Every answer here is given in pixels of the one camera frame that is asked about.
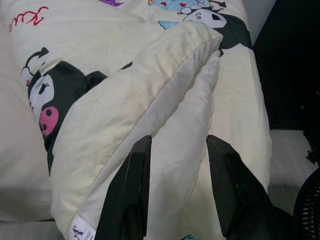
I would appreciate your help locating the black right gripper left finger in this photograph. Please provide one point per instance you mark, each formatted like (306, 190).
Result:
(127, 195)

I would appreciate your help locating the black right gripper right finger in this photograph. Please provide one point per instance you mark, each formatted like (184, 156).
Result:
(225, 185)

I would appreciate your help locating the cream cartoon print quilt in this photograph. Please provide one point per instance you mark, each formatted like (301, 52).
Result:
(125, 100)

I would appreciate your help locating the black floor fan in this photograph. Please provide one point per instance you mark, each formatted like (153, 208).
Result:
(308, 215)

